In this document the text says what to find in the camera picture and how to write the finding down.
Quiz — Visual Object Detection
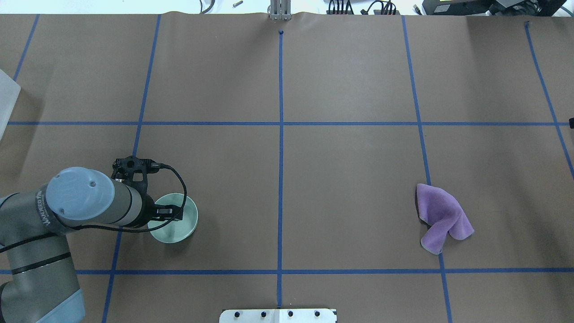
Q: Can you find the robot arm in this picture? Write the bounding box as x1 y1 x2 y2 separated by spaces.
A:
1 167 186 323

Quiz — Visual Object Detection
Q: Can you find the purple cloth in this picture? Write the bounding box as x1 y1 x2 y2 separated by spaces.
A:
415 183 475 255

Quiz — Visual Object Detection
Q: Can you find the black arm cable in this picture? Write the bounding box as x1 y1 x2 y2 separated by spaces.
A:
72 162 188 234

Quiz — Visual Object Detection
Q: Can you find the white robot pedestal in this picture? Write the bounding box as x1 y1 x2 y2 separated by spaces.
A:
219 308 338 323

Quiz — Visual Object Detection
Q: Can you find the aluminium frame post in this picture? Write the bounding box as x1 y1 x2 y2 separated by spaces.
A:
267 0 292 21

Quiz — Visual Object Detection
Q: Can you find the mint green bowl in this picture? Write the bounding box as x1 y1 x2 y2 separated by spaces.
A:
150 193 198 244

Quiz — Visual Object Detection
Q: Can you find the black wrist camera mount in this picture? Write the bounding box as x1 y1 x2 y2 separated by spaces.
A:
111 156 161 192

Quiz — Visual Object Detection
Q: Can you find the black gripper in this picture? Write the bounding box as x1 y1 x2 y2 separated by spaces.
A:
142 197 184 225

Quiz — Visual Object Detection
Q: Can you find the clear plastic box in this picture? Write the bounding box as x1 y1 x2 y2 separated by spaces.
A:
0 69 21 140

